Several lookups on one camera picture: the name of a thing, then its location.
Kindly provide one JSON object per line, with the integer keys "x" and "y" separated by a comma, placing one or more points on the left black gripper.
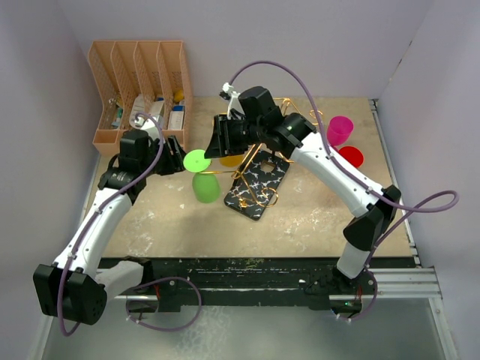
{"x": 175, "y": 161}

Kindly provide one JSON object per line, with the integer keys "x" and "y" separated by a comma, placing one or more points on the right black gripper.
{"x": 222, "y": 143}

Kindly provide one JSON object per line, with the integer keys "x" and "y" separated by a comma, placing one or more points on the yellow plastic wine glass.
{"x": 231, "y": 160}

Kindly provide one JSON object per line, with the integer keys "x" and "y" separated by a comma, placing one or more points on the green plastic wine glass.
{"x": 205, "y": 186}

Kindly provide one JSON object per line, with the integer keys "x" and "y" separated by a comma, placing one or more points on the magenta plastic wine glass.
{"x": 339, "y": 130}

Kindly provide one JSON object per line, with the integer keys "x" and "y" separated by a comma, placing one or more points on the red plastic wine glass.
{"x": 353, "y": 155}

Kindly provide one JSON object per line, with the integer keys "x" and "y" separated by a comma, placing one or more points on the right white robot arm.
{"x": 372, "y": 206}

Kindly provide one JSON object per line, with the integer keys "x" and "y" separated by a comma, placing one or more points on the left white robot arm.
{"x": 72, "y": 287}

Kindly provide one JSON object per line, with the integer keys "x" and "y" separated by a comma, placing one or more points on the black marble rack base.
{"x": 255, "y": 183}

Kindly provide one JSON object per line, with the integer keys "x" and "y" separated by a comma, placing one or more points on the white blue box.
{"x": 176, "y": 118}

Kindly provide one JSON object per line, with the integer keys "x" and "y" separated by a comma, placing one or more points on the white medicine box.
{"x": 157, "y": 109}

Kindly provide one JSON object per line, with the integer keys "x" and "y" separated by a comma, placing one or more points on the yellow small object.
{"x": 179, "y": 96}

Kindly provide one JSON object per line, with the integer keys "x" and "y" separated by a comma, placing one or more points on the white printed packet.
{"x": 137, "y": 107}

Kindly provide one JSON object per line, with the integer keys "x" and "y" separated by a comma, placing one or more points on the peach plastic desk organizer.
{"x": 123, "y": 69}

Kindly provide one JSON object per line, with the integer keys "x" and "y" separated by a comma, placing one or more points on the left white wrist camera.
{"x": 148, "y": 125}

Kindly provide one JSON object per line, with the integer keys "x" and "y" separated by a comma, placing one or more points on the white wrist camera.
{"x": 148, "y": 125}
{"x": 229, "y": 94}

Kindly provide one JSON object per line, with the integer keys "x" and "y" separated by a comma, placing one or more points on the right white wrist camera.
{"x": 229, "y": 94}

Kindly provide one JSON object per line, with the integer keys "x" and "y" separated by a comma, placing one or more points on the gold wire glass rack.
{"x": 258, "y": 120}

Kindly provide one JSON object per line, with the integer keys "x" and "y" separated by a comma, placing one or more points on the black metal base frame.
{"x": 310, "y": 282}

